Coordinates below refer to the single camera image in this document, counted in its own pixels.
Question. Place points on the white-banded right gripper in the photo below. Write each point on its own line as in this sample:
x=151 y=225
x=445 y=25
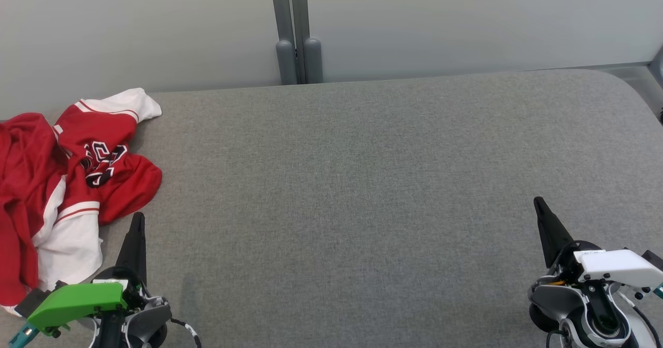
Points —
x=621 y=267

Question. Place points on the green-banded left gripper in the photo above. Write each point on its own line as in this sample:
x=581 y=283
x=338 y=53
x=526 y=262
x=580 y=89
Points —
x=77 y=301

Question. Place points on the red white-sleeved Bulls jersey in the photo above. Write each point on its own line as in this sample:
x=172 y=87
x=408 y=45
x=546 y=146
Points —
x=103 y=130

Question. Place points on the red Bulls 23 shorts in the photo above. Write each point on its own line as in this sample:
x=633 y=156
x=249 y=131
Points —
x=20 y=182

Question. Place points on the grey fabric sofa cushion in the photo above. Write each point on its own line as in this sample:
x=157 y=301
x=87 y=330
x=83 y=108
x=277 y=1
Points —
x=362 y=182

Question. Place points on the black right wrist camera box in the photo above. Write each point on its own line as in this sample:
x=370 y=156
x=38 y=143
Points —
x=653 y=260

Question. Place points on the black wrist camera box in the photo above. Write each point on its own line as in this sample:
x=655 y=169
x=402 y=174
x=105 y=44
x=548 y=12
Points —
x=653 y=260
x=31 y=300

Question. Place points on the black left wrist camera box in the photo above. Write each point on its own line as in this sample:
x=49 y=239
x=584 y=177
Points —
x=31 y=300

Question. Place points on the grey wall base rail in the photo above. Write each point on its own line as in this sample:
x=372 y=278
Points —
x=595 y=66

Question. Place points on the grey corner frame post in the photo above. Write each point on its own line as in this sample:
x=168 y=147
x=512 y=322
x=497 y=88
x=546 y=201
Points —
x=658 y=66

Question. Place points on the grey partition post rounded cap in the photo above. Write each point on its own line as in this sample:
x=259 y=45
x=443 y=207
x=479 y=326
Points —
x=285 y=58
x=313 y=58

